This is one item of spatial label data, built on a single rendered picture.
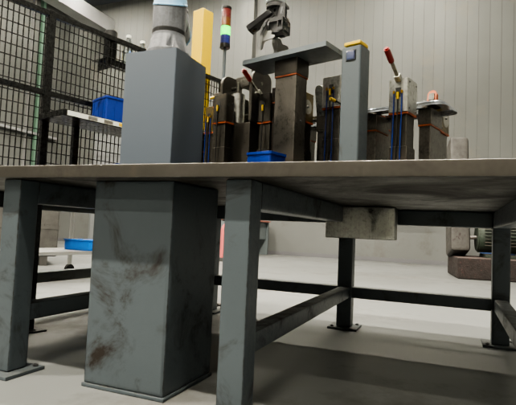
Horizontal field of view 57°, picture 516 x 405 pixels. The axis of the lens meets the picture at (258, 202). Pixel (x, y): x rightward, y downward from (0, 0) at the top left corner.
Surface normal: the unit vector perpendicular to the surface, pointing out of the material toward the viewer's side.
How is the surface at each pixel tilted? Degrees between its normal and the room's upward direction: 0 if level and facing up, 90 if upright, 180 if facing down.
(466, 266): 90
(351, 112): 90
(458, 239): 79
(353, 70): 90
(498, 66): 90
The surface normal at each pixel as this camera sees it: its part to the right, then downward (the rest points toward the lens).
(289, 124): -0.62, -0.07
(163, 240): -0.38, -0.07
